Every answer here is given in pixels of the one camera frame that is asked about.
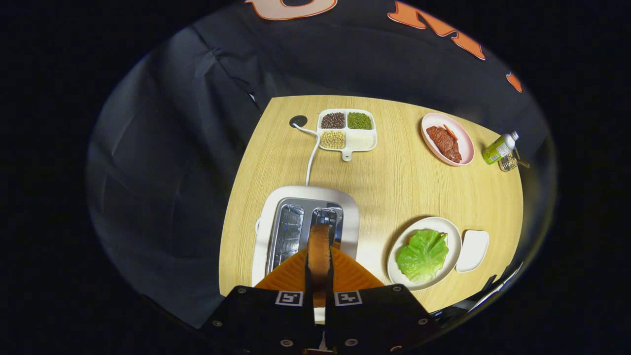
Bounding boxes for round white plate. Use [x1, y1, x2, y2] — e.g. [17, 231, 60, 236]
[387, 217, 462, 291]

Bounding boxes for pink plate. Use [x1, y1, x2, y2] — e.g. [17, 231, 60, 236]
[421, 112, 475, 167]

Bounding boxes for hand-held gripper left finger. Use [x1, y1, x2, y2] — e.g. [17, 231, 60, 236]
[197, 248, 316, 355]

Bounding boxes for brown meat pieces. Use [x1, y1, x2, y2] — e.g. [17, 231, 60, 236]
[426, 125, 462, 164]

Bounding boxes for yellow soybeans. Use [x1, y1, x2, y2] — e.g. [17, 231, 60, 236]
[321, 131, 346, 149]

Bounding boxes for silver bottle with green label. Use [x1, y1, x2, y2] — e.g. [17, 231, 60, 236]
[482, 131, 520, 165]

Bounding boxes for small square white plate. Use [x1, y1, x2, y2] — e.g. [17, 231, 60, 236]
[456, 230, 490, 273]

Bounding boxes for white divided tray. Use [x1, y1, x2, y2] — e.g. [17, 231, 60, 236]
[316, 108, 378, 162]

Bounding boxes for metal wire basket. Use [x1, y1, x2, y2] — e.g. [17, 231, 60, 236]
[498, 150, 521, 172]

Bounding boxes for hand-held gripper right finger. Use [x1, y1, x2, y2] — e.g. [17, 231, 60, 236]
[325, 247, 442, 355]

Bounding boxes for green lettuce leaf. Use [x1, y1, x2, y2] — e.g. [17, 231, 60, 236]
[396, 229, 450, 284]

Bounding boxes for white toaster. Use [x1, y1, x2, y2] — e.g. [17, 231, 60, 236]
[251, 185, 360, 287]

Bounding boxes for white toaster cable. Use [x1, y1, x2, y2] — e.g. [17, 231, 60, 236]
[293, 123, 321, 187]

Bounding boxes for green mung beans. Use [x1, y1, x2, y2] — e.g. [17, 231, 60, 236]
[348, 112, 373, 130]

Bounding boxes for toasted bread slice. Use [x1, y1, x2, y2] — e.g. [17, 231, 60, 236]
[308, 224, 332, 309]

